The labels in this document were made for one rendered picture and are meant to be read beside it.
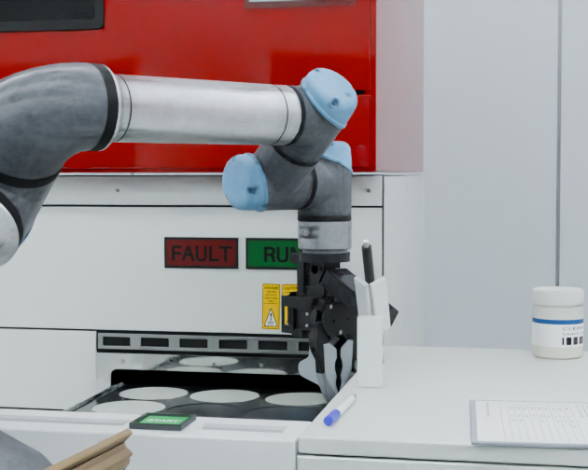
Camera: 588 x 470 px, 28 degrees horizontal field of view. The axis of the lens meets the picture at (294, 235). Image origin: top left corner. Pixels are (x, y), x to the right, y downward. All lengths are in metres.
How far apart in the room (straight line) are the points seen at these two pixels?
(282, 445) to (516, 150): 2.14
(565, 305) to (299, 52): 0.52
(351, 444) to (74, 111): 0.44
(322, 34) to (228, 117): 0.40
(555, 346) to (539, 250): 1.58
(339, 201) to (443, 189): 1.65
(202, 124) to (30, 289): 0.66
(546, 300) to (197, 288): 0.54
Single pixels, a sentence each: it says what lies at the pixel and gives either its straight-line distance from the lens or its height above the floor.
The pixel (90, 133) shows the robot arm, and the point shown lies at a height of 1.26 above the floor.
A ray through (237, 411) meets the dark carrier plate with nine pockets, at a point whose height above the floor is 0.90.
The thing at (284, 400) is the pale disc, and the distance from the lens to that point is 1.68.
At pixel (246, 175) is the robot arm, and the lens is 1.51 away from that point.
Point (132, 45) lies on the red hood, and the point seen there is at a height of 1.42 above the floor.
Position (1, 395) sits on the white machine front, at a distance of 1.96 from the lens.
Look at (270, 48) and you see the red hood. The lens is 1.74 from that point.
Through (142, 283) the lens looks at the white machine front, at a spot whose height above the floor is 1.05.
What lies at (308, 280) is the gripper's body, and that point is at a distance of 1.64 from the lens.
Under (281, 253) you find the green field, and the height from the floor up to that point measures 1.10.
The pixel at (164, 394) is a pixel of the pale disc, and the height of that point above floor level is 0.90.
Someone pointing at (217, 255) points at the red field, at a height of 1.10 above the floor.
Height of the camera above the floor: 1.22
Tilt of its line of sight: 3 degrees down
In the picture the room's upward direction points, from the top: straight up
